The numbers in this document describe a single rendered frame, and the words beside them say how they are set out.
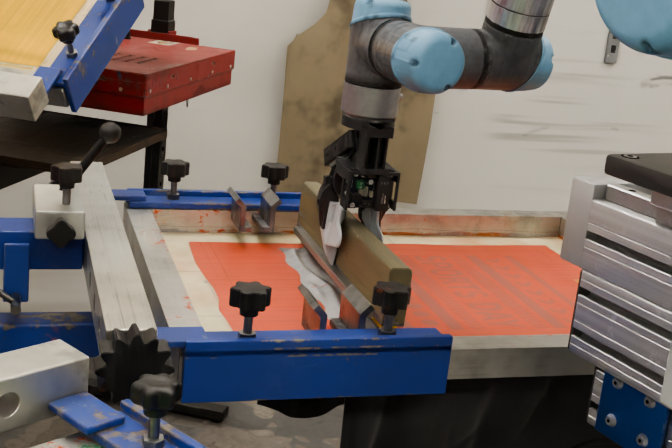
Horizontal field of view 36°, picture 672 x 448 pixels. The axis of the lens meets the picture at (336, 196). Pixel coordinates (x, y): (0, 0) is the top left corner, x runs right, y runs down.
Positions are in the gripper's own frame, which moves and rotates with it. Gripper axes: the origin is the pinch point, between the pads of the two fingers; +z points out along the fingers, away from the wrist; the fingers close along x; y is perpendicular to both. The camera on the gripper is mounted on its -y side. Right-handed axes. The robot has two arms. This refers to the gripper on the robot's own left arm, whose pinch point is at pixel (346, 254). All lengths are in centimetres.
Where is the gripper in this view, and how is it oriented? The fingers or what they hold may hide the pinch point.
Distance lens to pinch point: 143.4
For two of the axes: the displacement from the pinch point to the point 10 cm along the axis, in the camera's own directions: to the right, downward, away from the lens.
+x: 9.5, 0.3, 3.1
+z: -1.1, 9.6, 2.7
